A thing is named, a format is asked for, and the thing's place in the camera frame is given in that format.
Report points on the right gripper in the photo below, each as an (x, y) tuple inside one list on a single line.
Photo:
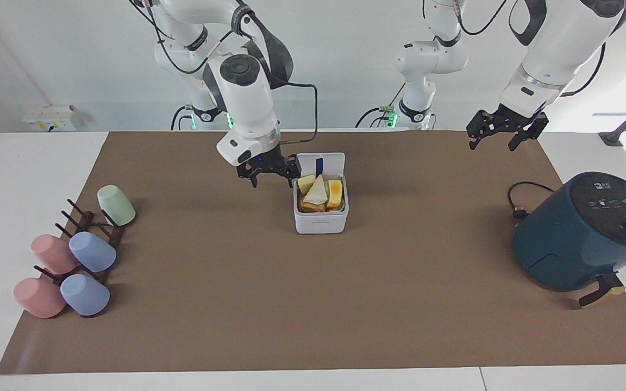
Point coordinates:
[(267, 161)]

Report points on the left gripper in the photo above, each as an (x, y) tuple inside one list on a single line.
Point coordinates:
[(515, 117)]

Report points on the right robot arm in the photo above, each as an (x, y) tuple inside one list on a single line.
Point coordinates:
[(248, 103)]

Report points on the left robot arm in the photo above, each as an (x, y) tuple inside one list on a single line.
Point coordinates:
[(555, 49)]

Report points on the pale yellow sponge piece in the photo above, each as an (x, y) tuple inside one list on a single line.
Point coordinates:
[(306, 184)]

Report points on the sandwich pieces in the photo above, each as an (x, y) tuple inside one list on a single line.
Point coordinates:
[(317, 191)]

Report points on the orange sponge piece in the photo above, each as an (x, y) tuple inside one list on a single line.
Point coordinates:
[(335, 193)]

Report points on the white food container box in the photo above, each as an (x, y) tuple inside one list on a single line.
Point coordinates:
[(321, 220)]

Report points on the dark teal air fryer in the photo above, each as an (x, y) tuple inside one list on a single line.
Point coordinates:
[(584, 239)]

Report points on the green cup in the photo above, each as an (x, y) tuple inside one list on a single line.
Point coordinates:
[(116, 205)]

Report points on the brown wooden cup rack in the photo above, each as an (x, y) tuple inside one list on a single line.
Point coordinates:
[(86, 219)]

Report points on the blue cup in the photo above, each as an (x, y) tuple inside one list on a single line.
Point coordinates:
[(92, 251), (84, 295)]

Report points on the pink cup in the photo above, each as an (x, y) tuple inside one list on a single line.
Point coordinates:
[(38, 297), (52, 253)]

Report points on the white wall socket box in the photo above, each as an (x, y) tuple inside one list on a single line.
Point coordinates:
[(49, 119)]

